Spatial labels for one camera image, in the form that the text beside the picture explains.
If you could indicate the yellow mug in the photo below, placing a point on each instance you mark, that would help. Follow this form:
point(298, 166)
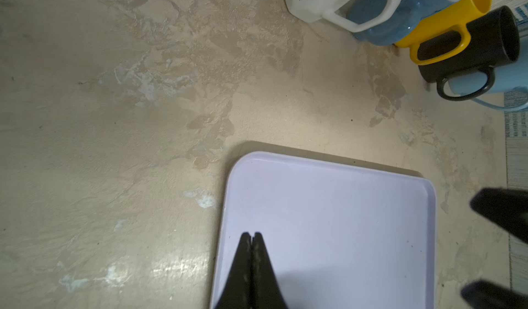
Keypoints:
point(454, 18)

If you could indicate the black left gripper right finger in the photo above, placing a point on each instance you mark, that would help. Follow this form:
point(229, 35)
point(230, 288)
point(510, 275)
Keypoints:
point(265, 290)

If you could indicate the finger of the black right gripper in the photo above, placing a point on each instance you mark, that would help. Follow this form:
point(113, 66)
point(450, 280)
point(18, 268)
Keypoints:
point(506, 208)
point(487, 295)

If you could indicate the black mug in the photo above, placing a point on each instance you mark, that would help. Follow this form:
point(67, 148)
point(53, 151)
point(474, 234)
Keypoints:
point(495, 42)

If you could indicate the teal dotted floral mug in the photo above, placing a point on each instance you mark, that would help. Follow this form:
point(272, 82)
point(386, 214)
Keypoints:
point(405, 19)

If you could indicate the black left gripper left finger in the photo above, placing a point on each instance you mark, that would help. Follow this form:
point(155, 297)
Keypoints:
point(237, 292)

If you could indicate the lavender tray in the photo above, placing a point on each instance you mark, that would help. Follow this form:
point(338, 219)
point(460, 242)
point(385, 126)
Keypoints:
point(338, 236)

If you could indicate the light blue mug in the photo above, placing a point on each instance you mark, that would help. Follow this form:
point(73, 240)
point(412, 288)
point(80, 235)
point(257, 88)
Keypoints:
point(511, 78)

